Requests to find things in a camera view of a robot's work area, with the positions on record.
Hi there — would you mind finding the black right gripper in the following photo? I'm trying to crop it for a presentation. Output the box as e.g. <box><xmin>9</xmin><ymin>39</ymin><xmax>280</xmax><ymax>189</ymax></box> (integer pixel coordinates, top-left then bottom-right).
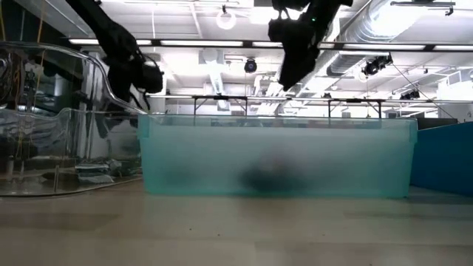
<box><xmin>268</xmin><ymin>18</ymin><xmax>321</xmax><ymax>92</ymax></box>

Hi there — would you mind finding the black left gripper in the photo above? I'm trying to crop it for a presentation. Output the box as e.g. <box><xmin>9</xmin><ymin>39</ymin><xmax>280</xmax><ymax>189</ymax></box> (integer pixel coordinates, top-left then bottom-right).
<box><xmin>105</xmin><ymin>47</ymin><xmax>166</xmax><ymax>104</ymax></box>

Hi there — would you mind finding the black-legged background table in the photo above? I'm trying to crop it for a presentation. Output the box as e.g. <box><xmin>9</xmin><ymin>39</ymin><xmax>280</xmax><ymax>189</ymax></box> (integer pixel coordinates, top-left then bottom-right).
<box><xmin>327</xmin><ymin>98</ymin><xmax>384</xmax><ymax>119</ymax></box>
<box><xmin>191</xmin><ymin>95</ymin><xmax>249</xmax><ymax>116</ymax></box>

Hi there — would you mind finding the long ceiling light strip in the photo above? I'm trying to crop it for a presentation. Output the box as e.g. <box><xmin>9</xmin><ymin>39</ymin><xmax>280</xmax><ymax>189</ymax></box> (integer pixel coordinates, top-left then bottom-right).
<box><xmin>68</xmin><ymin>38</ymin><xmax>473</xmax><ymax>52</ymax></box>

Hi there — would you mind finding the translucent green plastic basket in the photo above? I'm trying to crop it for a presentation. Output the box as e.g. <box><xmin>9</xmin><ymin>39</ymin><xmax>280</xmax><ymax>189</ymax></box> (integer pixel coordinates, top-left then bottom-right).
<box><xmin>136</xmin><ymin>113</ymin><xmax>419</xmax><ymax>200</ymax></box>

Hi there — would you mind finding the clear plastic basket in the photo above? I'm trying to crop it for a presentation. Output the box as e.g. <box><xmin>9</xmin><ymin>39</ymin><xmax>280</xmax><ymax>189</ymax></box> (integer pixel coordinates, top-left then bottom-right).
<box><xmin>0</xmin><ymin>41</ymin><xmax>149</xmax><ymax>198</ymax></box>

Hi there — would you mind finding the blue plastic basket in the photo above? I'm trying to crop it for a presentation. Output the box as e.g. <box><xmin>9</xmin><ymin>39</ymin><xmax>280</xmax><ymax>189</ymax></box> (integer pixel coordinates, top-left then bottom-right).
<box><xmin>409</xmin><ymin>121</ymin><xmax>473</xmax><ymax>197</ymax></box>

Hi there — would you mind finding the silver ventilation duct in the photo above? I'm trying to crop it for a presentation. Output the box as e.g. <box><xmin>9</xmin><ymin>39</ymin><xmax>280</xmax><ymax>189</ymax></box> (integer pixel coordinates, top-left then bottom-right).
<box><xmin>327</xmin><ymin>0</ymin><xmax>429</xmax><ymax>77</ymax></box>

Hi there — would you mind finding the white ring lamp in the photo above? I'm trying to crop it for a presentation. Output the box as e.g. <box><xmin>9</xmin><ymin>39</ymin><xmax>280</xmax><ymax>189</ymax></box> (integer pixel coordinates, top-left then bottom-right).
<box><xmin>216</xmin><ymin>5</ymin><xmax>237</xmax><ymax>30</ymax></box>

